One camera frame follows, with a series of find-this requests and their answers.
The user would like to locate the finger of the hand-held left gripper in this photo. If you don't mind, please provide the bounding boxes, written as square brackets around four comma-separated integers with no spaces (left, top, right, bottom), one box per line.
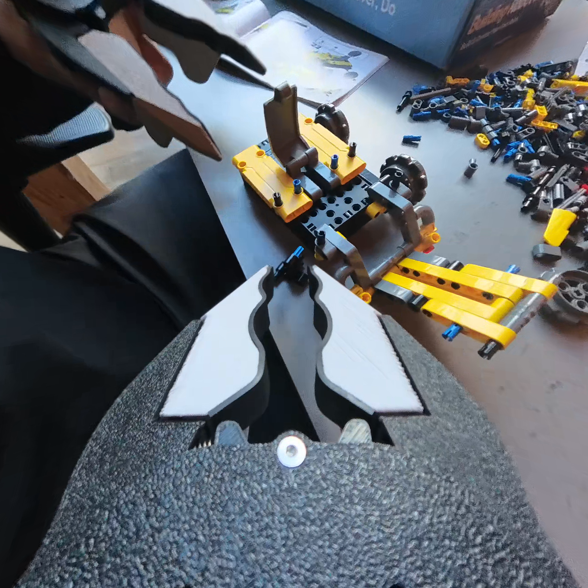
[78,24,223,161]
[140,0,268,85]

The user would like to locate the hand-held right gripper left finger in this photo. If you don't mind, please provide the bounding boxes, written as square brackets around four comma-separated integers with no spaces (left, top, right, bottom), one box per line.
[158,266,275,419]

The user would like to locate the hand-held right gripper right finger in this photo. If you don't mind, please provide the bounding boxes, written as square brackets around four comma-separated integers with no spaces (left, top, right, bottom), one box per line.
[309,266,424,415]

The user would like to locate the black connector with blue pin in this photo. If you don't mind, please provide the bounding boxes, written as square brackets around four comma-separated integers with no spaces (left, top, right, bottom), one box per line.
[273,246,309,286]

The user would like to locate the yellow black toy vehicle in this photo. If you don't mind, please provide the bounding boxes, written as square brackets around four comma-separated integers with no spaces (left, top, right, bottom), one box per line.
[232,82,559,361]

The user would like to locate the thin black rod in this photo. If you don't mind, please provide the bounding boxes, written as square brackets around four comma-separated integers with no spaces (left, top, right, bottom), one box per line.
[216,57,322,108]

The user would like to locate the vehicle instruction booklet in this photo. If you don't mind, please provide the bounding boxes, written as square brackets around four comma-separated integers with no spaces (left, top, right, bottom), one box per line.
[202,0,390,107]

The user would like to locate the person's black pants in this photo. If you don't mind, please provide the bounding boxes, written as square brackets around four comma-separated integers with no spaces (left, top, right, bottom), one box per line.
[0,149,246,588]

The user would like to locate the grey wheel rim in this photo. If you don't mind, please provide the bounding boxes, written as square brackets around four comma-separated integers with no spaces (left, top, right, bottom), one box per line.
[540,269,588,324]

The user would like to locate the blue cardboard box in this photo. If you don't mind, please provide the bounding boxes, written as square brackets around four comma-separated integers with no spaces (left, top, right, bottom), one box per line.
[301,0,563,70]

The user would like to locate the yellow panel piece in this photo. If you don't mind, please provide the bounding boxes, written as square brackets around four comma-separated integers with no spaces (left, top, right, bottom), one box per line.
[543,208,578,247]

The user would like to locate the pile of small dark pieces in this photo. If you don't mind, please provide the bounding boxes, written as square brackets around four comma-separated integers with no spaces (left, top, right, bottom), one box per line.
[397,57,588,221]

